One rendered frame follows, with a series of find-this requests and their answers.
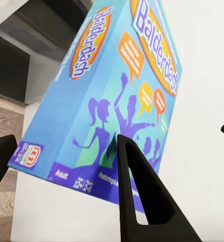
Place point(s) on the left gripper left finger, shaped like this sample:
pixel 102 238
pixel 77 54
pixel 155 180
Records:
pixel 8 145

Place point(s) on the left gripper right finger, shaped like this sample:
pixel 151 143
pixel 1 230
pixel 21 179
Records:
pixel 166 222

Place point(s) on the board game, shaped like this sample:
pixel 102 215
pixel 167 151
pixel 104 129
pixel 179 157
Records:
pixel 121 75

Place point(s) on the desk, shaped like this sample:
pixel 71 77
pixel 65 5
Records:
pixel 35 36

